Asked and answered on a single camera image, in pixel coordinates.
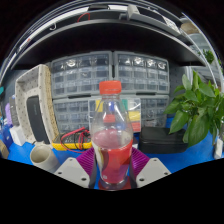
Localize clear bottle with red cap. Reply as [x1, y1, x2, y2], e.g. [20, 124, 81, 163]
[90, 79, 135, 191]

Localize black workbench shelf unit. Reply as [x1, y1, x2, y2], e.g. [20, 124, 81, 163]
[0, 3, 208, 71]

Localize white metal shelf unit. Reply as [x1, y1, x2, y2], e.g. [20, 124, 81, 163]
[181, 16, 224, 81]

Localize grey and white cup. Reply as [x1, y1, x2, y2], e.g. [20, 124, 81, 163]
[29, 143, 61, 174]

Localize black flat case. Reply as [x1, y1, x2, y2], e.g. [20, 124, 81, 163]
[138, 126, 188, 154]

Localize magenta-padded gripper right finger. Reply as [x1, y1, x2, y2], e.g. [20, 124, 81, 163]
[127, 147, 172, 190]

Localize yellow multimeter with red leads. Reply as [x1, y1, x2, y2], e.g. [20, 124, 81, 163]
[51, 126, 93, 154]

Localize white pegboard tray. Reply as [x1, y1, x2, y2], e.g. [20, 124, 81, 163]
[14, 63, 59, 145]

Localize white carton box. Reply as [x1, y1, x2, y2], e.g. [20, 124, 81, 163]
[9, 125, 27, 147]

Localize black flat product box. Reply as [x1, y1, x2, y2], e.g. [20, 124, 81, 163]
[9, 96, 21, 128]

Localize clear compartment box coloured parts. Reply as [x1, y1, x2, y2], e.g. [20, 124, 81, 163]
[94, 96, 142, 133]

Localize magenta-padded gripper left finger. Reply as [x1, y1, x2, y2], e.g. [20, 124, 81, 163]
[53, 147, 100, 190]

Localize black rectangular speaker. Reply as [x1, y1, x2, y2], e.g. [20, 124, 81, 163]
[25, 95, 51, 144]

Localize white small block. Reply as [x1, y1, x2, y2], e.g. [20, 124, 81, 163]
[214, 138, 224, 159]

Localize grey parts drawer cabinet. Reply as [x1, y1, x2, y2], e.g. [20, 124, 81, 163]
[49, 50, 114, 99]
[52, 97, 98, 134]
[139, 94, 170, 128]
[113, 50, 171, 95]

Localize green potted plant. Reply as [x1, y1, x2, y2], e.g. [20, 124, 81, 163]
[163, 70, 224, 149]

